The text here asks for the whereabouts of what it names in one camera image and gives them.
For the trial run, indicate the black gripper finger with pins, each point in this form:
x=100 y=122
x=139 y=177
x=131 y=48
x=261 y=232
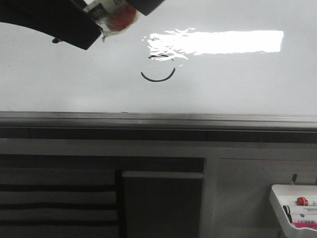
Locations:
x=40 y=15
x=145 y=6

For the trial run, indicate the red magnet taped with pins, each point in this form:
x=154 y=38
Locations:
x=118 y=21

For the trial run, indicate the black white whiteboard marker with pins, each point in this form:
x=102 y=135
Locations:
x=101 y=7

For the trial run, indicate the white whiteboard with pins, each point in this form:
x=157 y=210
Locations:
x=188 y=56

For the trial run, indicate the grey black striped panel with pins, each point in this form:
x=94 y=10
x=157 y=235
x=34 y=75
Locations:
x=52 y=203

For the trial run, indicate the dark grey panel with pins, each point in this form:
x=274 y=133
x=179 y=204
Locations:
x=163 y=204

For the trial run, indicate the white marker tray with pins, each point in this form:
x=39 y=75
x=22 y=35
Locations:
x=282 y=194

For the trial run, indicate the red capped marker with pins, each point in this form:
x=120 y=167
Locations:
x=306 y=201

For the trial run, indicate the black capped marker upper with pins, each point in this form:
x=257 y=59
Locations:
x=299 y=209

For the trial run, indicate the black capped marker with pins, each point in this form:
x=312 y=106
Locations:
x=299 y=209
x=302 y=218

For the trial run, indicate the black capped marker lower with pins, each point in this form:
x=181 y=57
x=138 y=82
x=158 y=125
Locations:
x=302 y=218

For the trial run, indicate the grey whiteboard frame rail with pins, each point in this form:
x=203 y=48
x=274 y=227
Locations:
x=159 y=127

